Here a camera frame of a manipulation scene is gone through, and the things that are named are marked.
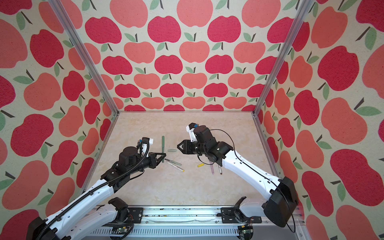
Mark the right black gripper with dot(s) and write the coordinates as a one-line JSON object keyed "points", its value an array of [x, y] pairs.
{"points": [[185, 143]]}

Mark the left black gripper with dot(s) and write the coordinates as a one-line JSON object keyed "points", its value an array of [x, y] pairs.
{"points": [[154, 160]]}

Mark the dark green pen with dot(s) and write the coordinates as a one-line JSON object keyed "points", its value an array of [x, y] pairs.
{"points": [[163, 148]]}

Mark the pink pen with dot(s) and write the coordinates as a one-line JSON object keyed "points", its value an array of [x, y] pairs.
{"points": [[212, 169]]}

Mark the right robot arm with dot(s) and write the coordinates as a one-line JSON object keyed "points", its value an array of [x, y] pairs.
{"points": [[280, 194]]}

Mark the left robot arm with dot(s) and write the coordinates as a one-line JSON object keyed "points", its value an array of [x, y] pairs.
{"points": [[96, 207]]}

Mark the light green pen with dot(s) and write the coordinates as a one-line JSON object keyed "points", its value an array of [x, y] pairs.
{"points": [[173, 162]]}

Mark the white yellow-tipped pen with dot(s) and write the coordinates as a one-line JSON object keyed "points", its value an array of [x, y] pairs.
{"points": [[175, 166]]}

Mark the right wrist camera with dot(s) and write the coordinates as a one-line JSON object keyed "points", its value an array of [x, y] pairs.
{"points": [[190, 129]]}

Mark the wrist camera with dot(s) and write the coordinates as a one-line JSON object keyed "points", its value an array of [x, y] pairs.
{"points": [[190, 129], [147, 142]]}

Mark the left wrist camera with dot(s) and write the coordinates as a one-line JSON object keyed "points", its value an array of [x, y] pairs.
{"points": [[147, 142]]}

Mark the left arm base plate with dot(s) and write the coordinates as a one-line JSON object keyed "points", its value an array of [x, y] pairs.
{"points": [[135, 214]]}

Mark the aluminium front rail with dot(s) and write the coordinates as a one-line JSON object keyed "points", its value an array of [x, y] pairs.
{"points": [[186, 222]]}

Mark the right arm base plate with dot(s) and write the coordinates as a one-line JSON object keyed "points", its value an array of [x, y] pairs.
{"points": [[235, 216]]}

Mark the left aluminium corner post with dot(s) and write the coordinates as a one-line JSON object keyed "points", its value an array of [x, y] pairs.
{"points": [[71, 31]]}

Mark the aluminium corner post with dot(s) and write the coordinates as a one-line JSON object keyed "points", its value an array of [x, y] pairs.
{"points": [[71, 31], [301, 15]]}

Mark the right aluminium corner post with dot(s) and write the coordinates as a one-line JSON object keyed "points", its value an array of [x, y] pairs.
{"points": [[301, 15]]}

